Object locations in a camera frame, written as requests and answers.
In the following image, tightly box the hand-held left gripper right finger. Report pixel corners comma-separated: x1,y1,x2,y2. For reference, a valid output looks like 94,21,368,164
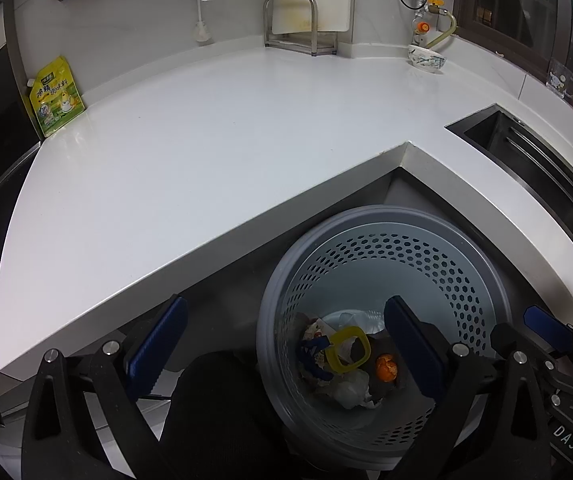
381,296,552,480

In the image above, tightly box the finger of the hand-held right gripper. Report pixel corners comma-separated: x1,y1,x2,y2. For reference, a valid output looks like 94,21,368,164
491,321,557,368
523,304,573,356

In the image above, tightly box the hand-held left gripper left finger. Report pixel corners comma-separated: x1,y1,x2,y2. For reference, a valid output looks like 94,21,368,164
20,295,190,480

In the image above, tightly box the orange peel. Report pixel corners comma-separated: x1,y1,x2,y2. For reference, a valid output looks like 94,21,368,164
375,354,400,383

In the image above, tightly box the dark grey cloth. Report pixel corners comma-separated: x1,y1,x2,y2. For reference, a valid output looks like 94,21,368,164
341,332,407,403

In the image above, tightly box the white tissue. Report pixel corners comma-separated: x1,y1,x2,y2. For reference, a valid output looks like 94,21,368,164
329,370,372,410

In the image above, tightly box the grey perforated trash basket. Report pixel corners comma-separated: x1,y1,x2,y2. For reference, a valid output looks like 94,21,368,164
255,203,513,461

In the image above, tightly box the yellow plastic ring lid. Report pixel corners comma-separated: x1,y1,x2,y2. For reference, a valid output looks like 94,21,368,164
325,326,370,374

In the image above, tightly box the blue plastic handle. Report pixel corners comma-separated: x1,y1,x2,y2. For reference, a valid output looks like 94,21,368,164
299,336,335,383

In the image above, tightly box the person's dark-clothed leg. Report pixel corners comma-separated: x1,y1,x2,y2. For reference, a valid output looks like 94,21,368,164
159,351,292,480

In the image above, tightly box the black kitchen sink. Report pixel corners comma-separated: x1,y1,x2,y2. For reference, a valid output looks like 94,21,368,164
444,103,573,281

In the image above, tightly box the clear glass mug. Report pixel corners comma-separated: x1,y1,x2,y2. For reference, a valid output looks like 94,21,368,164
547,57,573,98

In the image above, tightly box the yellow green seasoning pouch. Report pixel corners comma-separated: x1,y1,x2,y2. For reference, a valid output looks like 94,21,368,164
27,56,86,138

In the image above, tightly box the white patterned ceramic bowl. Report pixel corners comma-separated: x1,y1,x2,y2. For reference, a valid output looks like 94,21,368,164
407,43,448,73

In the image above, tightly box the white brush with blue head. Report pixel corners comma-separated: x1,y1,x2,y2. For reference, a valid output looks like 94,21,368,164
190,0,212,43

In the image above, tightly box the dark framed window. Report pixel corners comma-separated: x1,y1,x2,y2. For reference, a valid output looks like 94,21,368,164
454,0,573,126

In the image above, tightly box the metal cutting board rack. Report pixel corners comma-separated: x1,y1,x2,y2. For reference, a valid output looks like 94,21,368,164
262,0,338,58

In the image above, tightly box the yellow gas hose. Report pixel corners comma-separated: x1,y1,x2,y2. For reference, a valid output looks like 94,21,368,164
424,10,458,51

